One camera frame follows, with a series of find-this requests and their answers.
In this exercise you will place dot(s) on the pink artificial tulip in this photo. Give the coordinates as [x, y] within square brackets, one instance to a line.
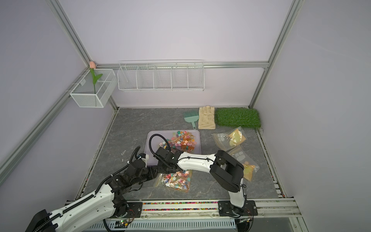
[95, 77]

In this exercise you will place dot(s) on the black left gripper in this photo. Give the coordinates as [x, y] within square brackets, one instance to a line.
[152, 174]

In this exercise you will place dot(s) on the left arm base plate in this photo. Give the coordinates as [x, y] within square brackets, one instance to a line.
[133, 210]

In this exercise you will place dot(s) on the green hand broom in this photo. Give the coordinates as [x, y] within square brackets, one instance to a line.
[191, 117]

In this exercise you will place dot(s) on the long white wire basket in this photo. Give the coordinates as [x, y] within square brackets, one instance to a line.
[161, 75]

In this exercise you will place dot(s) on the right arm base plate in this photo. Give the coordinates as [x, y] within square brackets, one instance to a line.
[228, 210]

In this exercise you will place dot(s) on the green artificial grass mat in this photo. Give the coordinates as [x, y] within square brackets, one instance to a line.
[238, 117]

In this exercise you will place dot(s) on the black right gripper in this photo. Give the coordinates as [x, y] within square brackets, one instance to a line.
[159, 169]

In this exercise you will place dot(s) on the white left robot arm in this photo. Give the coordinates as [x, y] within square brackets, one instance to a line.
[106, 201]

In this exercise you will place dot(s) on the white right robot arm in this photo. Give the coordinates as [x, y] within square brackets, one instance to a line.
[224, 168]

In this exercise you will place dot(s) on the pile of loose candies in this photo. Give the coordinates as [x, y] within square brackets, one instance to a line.
[181, 140]

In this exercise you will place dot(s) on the beige work glove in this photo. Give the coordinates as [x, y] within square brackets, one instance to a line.
[206, 118]

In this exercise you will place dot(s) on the small white mesh basket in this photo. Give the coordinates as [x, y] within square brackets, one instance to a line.
[83, 92]

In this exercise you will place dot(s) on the ziploc bag of candies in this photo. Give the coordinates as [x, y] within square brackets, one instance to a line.
[250, 166]
[179, 181]
[229, 140]

